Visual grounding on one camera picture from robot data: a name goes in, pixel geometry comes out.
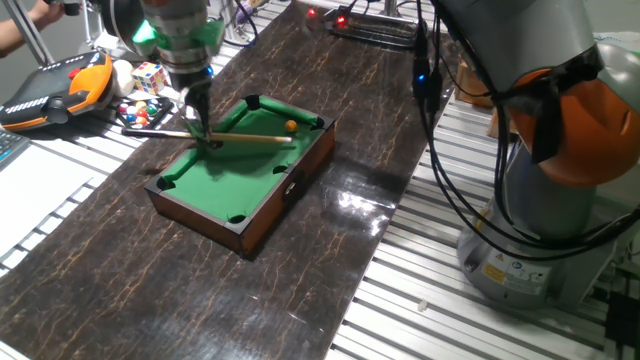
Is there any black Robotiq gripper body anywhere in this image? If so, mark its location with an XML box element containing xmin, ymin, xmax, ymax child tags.
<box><xmin>169</xmin><ymin>68</ymin><xmax>216</xmax><ymax>107</ymax></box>

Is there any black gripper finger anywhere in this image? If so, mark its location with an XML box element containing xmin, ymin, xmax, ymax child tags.
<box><xmin>202</xmin><ymin>97</ymin><xmax>214</xmax><ymax>142</ymax></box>
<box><xmin>192</xmin><ymin>102</ymin><xmax>205</xmax><ymax>145</ymax></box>

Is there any wooden pool cue black handle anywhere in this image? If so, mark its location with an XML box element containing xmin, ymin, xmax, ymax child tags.
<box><xmin>121</xmin><ymin>127</ymin><xmax>294</xmax><ymax>145</ymax></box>

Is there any black handheld controller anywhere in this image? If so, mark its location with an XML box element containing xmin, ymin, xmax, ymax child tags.
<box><xmin>43</xmin><ymin>0</ymin><xmax>82</xmax><ymax>16</ymax></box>

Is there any person's forearm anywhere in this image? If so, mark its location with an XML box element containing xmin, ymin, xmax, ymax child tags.
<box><xmin>0</xmin><ymin>17</ymin><xmax>39</xmax><ymax>59</ymax></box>

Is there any black ball rack tray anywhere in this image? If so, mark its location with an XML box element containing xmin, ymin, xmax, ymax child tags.
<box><xmin>115</xmin><ymin>96</ymin><xmax>175</xmax><ymax>139</ymax></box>

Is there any mini green pool table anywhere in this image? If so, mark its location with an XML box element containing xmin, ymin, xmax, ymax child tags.
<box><xmin>143</xmin><ymin>93</ymin><xmax>337</xmax><ymax>259</ymax></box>

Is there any person's hand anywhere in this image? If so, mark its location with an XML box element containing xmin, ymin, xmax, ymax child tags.
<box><xmin>30</xmin><ymin>0</ymin><xmax>66</xmax><ymax>29</ymax></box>

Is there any Rubik's cube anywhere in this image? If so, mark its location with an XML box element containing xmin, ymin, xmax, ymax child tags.
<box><xmin>131</xmin><ymin>61</ymin><xmax>169</xmax><ymax>96</ymax></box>

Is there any large black spool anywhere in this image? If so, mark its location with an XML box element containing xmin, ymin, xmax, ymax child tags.
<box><xmin>99</xmin><ymin>0</ymin><xmax>151</xmax><ymax>54</ymax></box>

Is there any grey orange teach pendant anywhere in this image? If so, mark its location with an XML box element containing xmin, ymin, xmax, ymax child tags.
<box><xmin>0</xmin><ymin>51</ymin><xmax>115</xmax><ymax>133</ymax></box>

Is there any grey metal bar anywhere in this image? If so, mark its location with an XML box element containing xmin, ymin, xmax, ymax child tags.
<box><xmin>4</xmin><ymin>0</ymin><xmax>54</xmax><ymax>66</ymax></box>

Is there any dark marble pattern mat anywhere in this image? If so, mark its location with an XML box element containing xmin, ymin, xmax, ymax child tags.
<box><xmin>0</xmin><ymin>0</ymin><xmax>464</xmax><ymax>360</ymax></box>

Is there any white paper sheet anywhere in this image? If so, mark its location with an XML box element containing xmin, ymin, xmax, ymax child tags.
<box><xmin>0</xmin><ymin>144</ymin><xmax>101</xmax><ymax>256</ymax></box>

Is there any brown cardboard box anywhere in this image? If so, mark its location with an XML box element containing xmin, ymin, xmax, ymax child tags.
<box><xmin>487</xmin><ymin>107</ymin><xmax>519</xmax><ymax>140</ymax></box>
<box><xmin>454</xmin><ymin>59</ymin><xmax>494</xmax><ymax>109</ymax></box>

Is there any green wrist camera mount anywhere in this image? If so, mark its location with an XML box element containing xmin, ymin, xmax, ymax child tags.
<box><xmin>132</xmin><ymin>17</ymin><xmax>226</xmax><ymax>57</ymax></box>

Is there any black rectangular frame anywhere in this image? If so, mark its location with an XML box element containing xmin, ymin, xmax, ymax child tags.
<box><xmin>324</xmin><ymin>5</ymin><xmax>422</xmax><ymax>50</ymax></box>

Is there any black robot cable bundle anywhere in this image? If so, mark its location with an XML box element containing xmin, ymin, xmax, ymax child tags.
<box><xmin>412</xmin><ymin>0</ymin><xmax>640</xmax><ymax>261</ymax></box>

